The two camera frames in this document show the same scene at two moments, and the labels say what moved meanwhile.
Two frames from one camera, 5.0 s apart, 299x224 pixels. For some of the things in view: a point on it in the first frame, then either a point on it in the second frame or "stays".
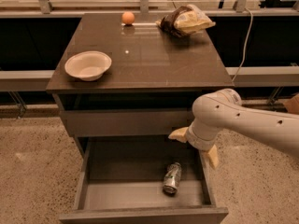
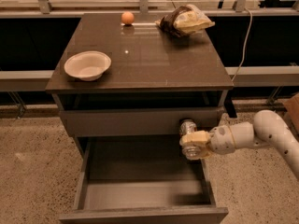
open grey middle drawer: [120, 180] stays
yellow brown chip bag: [185, 20] stays
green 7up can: [172, 178] -> [190, 139]
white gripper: [196, 138] -> [221, 140]
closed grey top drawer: [124, 123] stays
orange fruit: [128, 18] stays
